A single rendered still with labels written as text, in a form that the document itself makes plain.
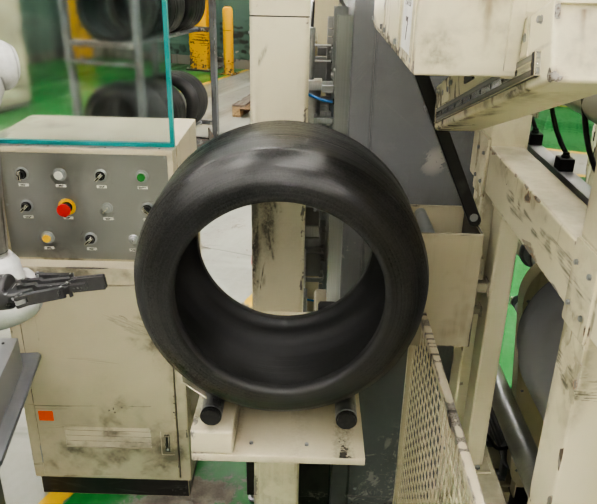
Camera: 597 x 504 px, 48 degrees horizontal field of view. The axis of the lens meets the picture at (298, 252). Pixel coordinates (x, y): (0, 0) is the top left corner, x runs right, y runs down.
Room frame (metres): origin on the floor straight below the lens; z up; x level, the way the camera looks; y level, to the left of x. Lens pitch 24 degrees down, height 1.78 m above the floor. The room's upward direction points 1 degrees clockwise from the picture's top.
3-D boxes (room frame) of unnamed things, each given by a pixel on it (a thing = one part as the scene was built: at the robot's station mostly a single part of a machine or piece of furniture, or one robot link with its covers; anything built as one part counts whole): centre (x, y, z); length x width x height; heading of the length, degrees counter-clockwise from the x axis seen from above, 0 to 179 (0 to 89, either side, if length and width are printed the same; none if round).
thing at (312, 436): (1.32, 0.03, 0.80); 0.37 x 0.36 x 0.02; 89
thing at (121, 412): (2.04, 0.63, 0.63); 0.56 x 0.41 x 1.27; 89
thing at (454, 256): (1.53, -0.35, 1.05); 0.20 x 0.15 x 0.30; 179
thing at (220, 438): (1.32, 0.17, 0.84); 0.36 x 0.09 x 0.06; 179
